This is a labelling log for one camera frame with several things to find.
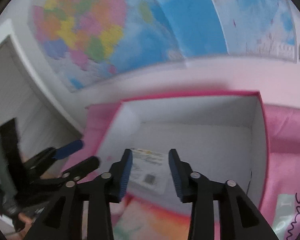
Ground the paper label in box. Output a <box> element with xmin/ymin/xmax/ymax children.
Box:
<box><xmin>129</xmin><ymin>148</ymin><xmax>170</xmax><ymax>194</ymax></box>

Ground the colourful wall map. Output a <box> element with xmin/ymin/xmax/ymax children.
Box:
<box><xmin>29</xmin><ymin>0</ymin><xmax>300</xmax><ymax>92</ymax></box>

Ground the grey door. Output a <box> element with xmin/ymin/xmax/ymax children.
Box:
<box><xmin>0</xmin><ymin>37</ymin><xmax>82</xmax><ymax>158</ymax></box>

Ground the pastel tissue pack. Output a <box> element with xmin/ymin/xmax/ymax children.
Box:
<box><xmin>113</xmin><ymin>198</ymin><xmax>190</xmax><ymax>239</ymax></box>

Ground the pink floral bed sheet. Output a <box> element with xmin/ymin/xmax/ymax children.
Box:
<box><xmin>62</xmin><ymin>103</ymin><xmax>300</xmax><ymax>240</ymax></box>

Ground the pink cardboard box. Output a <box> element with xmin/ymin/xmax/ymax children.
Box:
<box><xmin>86</xmin><ymin>90</ymin><xmax>269</xmax><ymax>218</ymax></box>

